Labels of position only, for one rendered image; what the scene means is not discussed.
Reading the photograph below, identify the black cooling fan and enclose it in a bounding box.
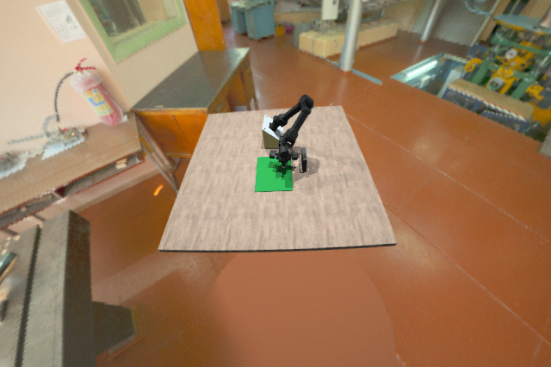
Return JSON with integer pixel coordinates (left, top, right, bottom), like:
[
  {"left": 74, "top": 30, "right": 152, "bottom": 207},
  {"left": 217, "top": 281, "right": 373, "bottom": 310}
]
[{"left": 301, "top": 147, "right": 307, "bottom": 172}]

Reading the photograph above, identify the green circuit board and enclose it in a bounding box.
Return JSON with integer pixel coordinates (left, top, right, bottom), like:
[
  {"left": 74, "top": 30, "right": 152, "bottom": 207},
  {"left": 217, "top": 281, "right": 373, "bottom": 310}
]
[{"left": 255, "top": 156, "right": 293, "bottom": 192}]

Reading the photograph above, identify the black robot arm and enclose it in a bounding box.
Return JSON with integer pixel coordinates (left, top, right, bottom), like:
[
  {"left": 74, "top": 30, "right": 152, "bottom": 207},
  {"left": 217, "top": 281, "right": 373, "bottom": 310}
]
[{"left": 269, "top": 94, "right": 314, "bottom": 163}]

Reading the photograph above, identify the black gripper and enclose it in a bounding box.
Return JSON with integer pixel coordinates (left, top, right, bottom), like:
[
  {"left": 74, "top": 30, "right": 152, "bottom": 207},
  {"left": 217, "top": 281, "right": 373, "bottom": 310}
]
[{"left": 269, "top": 150, "right": 298, "bottom": 160}]

